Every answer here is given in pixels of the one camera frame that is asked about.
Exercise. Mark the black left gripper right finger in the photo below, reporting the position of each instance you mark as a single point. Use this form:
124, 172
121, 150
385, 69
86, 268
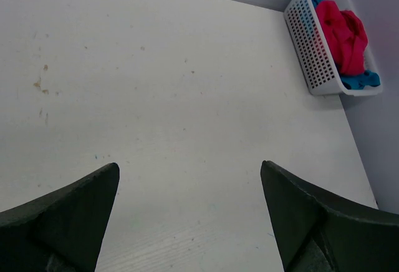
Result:
317, 230

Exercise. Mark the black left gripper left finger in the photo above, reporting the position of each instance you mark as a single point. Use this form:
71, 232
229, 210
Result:
62, 230

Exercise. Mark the pink red t shirt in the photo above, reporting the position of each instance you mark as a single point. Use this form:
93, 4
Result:
345, 36

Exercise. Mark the blue t shirt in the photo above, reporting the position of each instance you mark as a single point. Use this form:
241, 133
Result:
358, 82

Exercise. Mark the white plastic laundry basket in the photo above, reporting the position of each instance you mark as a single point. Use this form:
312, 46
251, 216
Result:
314, 55

